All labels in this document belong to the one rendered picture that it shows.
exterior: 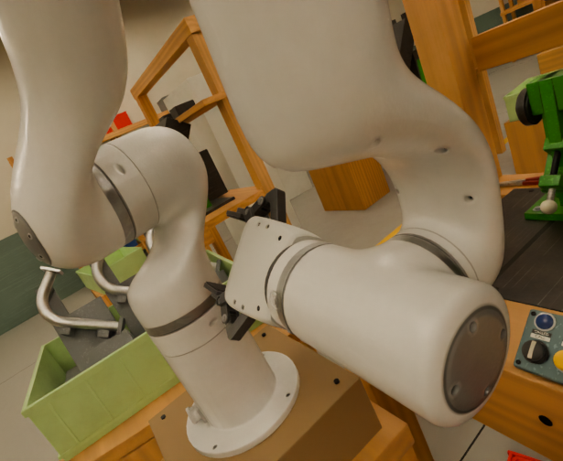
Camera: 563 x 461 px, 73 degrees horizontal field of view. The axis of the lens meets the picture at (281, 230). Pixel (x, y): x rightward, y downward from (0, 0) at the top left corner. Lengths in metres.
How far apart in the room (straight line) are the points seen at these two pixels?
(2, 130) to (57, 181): 6.75
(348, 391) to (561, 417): 0.26
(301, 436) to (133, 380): 0.62
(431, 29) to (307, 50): 1.01
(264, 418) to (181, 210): 0.31
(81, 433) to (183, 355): 0.64
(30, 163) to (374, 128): 0.35
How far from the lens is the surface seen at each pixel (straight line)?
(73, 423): 1.12
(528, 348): 0.58
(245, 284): 0.38
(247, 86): 0.18
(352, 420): 0.60
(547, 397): 0.60
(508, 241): 0.89
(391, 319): 0.22
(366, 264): 0.26
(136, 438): 1.07
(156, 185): 0.48
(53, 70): 0.39
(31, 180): 0.45
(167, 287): 0.49
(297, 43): 0.17
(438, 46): 1.16
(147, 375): 1.09
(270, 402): 0.60
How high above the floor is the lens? 1.32
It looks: 17 degrees down
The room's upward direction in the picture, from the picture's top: 25 degrees counter-clockwise
